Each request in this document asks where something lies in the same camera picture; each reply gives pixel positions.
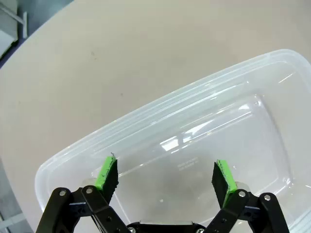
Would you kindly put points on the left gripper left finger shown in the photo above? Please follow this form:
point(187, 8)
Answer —
point(103, 174)

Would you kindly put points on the large clear plastic bin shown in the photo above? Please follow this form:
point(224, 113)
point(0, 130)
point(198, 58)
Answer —
point(194, 116)

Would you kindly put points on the white shelf frame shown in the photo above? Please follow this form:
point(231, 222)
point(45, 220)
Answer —
point(20, 24)

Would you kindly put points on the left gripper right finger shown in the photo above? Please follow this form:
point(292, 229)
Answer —
point(224, 179)

